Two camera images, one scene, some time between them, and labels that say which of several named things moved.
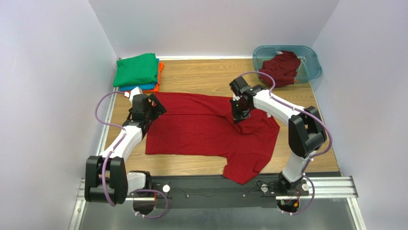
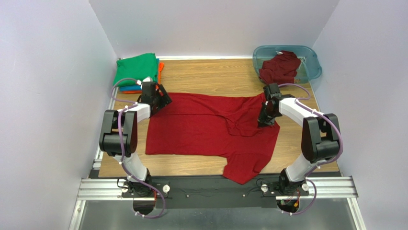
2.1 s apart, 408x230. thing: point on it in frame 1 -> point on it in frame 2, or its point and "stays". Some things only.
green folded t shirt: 141,69 stays
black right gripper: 240,115 -> 267,112
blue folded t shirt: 150,86 stays
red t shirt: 195,125 stays
